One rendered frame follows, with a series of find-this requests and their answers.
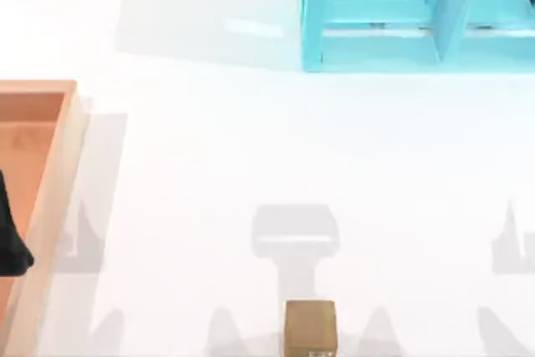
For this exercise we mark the brown cardboard box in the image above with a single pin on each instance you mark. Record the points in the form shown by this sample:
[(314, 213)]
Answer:
[(311, 325)]

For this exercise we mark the light blue rack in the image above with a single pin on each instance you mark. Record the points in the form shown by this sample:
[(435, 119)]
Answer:
[(376, 14)]

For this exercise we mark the shallow salmon-coloured box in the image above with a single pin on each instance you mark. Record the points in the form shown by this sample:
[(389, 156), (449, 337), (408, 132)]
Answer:
[(50, 173)]

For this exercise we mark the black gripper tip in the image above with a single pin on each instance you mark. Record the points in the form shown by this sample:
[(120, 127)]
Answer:
[(10, 244)]

